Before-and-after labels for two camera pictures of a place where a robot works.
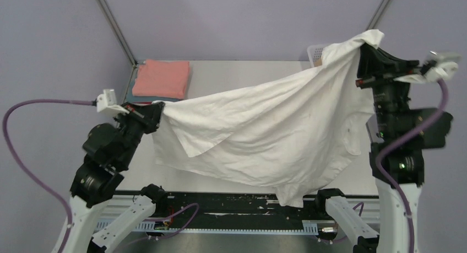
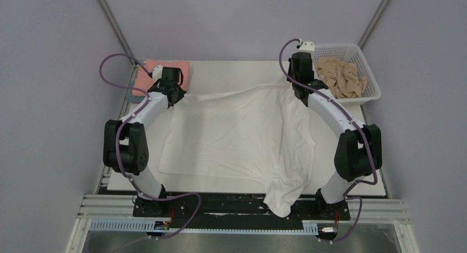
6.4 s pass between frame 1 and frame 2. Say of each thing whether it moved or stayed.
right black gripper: moved
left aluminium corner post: stayed
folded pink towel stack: stayed
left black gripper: moved
